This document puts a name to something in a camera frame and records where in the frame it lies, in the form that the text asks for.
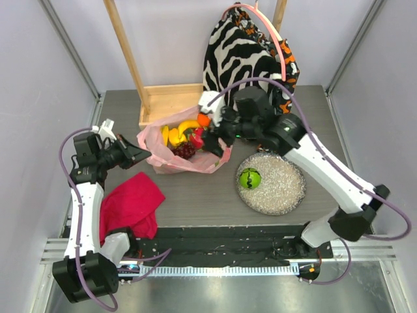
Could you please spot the zebra print garment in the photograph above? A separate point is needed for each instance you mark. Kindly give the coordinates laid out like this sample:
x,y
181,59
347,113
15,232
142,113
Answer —
x,y
237,49

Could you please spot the fake yellow mango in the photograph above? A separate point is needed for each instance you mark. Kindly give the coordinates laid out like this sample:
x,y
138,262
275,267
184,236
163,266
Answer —
x,y
175,138

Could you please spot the fake dark grapes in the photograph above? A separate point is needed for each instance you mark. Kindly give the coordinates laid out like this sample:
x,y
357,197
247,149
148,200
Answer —
x,y
185,150

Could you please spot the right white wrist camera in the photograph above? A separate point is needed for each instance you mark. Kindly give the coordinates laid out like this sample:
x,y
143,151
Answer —
x,y
212,110

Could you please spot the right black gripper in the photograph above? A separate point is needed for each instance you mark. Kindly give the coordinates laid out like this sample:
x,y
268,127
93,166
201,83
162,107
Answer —
x,y
223,129

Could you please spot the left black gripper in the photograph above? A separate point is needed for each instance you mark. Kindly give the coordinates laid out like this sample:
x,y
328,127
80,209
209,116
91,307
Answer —
x,y
131,153

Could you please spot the fake yellow lemon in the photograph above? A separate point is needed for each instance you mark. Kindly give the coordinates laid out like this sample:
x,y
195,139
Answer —
x,y
165,134

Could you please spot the wooden clothes rack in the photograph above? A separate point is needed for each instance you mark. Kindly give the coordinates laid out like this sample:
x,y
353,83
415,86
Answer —
x,y
164,43

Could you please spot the fake banana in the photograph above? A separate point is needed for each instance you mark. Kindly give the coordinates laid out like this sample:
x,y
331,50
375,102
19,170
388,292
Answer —
x,y
186,125

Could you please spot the fake orange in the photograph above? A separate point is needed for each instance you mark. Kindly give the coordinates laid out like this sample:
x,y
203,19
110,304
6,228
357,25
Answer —
x,y
203,119

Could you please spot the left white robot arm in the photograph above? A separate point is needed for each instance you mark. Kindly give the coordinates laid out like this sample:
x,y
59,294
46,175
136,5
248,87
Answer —
x,y
88,269

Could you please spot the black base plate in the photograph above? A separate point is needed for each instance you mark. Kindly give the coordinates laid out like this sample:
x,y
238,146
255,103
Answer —
x,y
231,246

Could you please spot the pink clothes hanger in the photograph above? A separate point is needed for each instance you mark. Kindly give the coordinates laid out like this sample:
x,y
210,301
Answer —
x,y
270,36

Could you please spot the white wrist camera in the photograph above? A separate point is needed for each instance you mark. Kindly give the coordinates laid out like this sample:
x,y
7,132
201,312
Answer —
x,y
212,110
106,128

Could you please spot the pink plastic bag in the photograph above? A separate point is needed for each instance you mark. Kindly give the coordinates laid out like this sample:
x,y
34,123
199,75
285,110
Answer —
x,y
164,161

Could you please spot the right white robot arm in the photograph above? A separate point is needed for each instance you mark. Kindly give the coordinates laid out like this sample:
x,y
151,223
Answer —
x,y
358,201

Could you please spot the fake green apple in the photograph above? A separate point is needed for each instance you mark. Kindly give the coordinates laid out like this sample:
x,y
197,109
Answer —
x,y
249,178

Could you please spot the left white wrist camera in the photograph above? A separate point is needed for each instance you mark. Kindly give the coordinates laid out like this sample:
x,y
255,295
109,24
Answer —
x,y
106,128

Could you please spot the fake red fruit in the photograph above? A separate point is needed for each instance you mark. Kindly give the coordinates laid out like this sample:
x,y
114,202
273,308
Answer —
x,y
195,138

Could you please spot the red cloth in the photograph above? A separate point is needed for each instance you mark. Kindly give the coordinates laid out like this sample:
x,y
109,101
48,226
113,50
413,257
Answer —
x,y
132,204

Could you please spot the white cable duct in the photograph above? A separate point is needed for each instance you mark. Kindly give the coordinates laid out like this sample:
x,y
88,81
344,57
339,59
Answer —
x,y
290,270

